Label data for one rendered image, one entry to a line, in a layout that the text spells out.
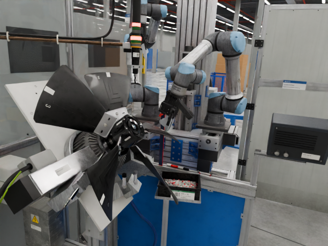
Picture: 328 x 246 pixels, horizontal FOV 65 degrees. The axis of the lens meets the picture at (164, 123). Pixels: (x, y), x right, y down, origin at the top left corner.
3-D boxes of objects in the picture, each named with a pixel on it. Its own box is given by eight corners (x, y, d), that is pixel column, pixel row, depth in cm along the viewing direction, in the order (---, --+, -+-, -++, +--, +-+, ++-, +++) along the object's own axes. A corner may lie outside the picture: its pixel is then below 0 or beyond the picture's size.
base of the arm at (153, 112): (146, 112, 211) (146, 100, 208) (163, 114, 206) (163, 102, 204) (137, 115, 197) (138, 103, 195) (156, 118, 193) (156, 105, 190)
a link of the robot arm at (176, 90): (189, 87, 128) (184, 89, 121) (186, 95, 130) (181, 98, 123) (175, 81, 130) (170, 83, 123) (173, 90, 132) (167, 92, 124)
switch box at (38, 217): (41, 233, 128) (37, 194, 122) (65, 242, 123) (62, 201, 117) (25, 245, 120) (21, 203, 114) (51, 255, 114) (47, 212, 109)
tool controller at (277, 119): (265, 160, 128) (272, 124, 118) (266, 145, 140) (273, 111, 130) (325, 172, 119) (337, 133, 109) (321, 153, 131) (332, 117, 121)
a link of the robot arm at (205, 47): (207, 28, 163) (160, 67, 137) (222, 28, 156) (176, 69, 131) (210, 45, 170) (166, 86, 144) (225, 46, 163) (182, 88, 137)
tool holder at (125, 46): (122, 68, 103) (123, 42, 101) (121, 66, 110) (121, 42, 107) (145, 68, 106) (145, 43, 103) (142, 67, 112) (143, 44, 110)
